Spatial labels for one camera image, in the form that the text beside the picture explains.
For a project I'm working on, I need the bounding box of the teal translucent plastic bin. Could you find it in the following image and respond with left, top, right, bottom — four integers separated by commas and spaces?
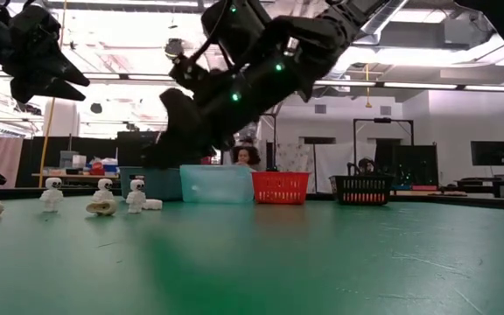
179, 164, 256, 204

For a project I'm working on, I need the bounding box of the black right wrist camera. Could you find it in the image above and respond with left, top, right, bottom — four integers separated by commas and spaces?
158, 87, 204, 132

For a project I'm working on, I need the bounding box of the black room partition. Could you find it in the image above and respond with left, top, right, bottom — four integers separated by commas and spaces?
18, 129, 203, 189

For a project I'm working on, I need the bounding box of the wooden workbench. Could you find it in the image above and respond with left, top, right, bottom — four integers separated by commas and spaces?
31, 172, 121, 181

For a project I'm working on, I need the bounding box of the yellow hanging cord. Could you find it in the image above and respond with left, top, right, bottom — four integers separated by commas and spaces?
38, 96, 56, 189

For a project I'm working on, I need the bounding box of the white round column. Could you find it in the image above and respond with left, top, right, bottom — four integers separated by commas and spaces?
44, 98, 81, 137

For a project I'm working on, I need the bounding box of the black computer monitor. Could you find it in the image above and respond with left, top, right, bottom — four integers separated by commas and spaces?
470, 140, 504, 167

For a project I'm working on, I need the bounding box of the white hanging sheet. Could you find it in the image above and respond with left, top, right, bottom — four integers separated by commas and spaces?
313, 142, 378, 194

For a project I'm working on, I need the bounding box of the black plastic basket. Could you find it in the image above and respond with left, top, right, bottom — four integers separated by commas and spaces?
329, 174, 395, 207

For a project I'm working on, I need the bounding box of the red plastic basket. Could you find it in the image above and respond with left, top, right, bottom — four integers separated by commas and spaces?
251, 171, 312, 206

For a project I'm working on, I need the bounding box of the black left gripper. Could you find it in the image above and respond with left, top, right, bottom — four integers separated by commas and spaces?
1, 3, 91, 105

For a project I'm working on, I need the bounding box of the long overhead light bar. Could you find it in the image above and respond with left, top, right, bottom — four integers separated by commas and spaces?
0, 68, 504, 94

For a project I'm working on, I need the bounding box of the black equipment panel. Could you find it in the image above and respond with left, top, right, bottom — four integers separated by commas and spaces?
374, 138, 440, 187

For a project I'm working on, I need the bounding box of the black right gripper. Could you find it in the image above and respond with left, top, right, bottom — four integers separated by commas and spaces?
140, 59, 306, 171

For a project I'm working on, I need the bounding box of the black ceiling dome device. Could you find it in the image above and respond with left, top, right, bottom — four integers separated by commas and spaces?
164, 38, 186, 61

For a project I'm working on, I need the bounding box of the person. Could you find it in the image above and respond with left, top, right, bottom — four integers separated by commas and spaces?
356, 157, 375, 177
233, 146, 262, 170

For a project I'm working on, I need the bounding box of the patterned white hanging cloth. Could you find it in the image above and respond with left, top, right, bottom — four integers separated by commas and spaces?
276, 143, 315, 173

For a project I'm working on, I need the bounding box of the grey-blue plastic bin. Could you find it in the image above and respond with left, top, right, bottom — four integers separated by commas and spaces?
119, 166, 183, 201

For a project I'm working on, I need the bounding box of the black stand frame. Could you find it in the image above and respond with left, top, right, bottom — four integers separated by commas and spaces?
353, 116, 416, 176

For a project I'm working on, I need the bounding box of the black desk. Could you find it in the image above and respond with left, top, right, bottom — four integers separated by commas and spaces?
455, 174, 504, 200

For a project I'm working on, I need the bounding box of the white storage box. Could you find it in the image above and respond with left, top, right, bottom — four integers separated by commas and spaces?
59, 150, 88, 170

